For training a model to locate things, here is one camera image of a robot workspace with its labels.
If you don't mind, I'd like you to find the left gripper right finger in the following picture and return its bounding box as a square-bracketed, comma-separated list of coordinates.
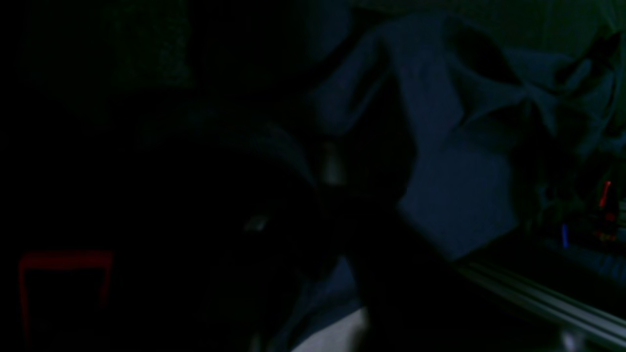
[337, 142, 467, 352]

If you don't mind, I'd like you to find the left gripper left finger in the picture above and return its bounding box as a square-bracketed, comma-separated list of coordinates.
[205, 127, 337, 352]

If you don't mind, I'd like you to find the dark navy t-shirt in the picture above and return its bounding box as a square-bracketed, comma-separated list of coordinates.
[274, 0, 625, 352]

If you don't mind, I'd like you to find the red black clamp left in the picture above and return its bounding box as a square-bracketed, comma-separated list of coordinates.
[18, 250, 114, 350]

